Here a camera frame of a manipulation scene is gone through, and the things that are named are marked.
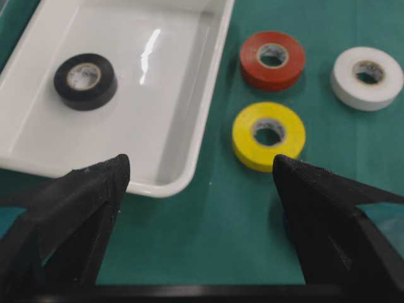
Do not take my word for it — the white plastic case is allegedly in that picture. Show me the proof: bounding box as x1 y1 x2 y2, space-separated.
1 1 234 198

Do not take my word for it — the yellow tape roll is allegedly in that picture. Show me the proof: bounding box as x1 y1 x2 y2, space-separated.
232 102 306 172

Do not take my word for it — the white tape roll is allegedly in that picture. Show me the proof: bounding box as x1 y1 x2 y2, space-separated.
331 47 403 112

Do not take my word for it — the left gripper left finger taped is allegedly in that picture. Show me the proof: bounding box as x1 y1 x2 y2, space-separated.
1 154 130 290

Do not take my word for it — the red tape roll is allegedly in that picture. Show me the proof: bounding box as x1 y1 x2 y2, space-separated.
239 31 306 92

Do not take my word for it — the black tape roll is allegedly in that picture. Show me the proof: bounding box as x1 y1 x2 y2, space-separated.
53 53 118 111

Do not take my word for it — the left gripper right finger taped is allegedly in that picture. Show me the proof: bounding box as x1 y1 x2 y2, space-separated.
273 155 403 290

